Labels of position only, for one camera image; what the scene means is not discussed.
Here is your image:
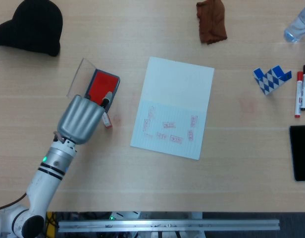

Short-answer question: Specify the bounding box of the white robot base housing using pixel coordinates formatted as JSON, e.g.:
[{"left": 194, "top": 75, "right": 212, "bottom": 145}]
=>
[{"left": 110, "top": 211, "right": 141, "bottom": 220}]

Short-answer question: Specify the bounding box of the black smartphone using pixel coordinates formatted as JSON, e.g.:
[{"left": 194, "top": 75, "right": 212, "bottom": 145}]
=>
[{"left": 289, "top": 125, "right": 305, "bottom": 182}]

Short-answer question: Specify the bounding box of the clear plastic water bottle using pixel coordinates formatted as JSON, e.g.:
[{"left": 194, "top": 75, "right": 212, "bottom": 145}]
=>
[{"left": 283, "top": 2, "right": 305, "bottom": 44}]

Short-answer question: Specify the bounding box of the black knit hat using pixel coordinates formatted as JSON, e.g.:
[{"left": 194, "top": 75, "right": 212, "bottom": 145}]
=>
[{"left": 0, "top": 0, "right": 63, "bottom": 57}]

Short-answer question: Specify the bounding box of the aluminium rail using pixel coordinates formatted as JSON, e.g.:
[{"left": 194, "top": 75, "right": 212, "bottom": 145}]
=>
[{"left": 57, "top": 219, "right": 281, "bottom": 233}]

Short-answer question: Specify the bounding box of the red whiteboard marker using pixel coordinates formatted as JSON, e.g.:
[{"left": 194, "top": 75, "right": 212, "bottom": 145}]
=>
[{"left": 294, "top": 71, "right": 304, "bottom": 118}]

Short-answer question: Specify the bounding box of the red ink pad with lid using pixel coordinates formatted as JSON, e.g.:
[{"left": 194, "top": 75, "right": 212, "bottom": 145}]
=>
[{"left": 66, "top": 58, "right": 121, "bottom": 114}]

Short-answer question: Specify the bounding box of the black whiteboard marker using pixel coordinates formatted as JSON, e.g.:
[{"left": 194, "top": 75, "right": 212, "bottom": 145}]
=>
[{"left": 300, "top": 64, "right": 305, "bottom": 112}]

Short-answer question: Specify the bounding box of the white lined notepad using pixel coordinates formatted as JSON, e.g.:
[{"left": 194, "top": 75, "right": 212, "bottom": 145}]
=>
[{"left": 130, "top": 56, "right": 215, "bottom": 162}]

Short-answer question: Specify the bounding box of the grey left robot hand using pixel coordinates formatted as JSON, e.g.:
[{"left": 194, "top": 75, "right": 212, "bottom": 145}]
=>
[{"left": 56, "top": 91, "right": 113, "bottom": 145}]

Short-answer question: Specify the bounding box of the dark arm cable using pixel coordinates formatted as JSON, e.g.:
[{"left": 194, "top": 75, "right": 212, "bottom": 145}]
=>
[{"left": 0, "top": 192, "right": 28, "bottom": 213}]

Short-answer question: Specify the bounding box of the brown cloth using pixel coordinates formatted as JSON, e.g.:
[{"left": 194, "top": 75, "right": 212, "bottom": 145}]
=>
[{"left": 196, "top": 0, "right": 228, "bottom": 46}]

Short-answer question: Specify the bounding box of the red rubber stamp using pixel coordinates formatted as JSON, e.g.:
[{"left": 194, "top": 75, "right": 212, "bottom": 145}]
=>
[{"left": 102, "top": 112, "right": 113, "bottom": 128}]

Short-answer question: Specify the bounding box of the blue white snake puzzle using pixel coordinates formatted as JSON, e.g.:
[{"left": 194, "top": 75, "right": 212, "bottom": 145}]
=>
[{"left": 253, "top": 65, "right": 292, "bottom": 96}]

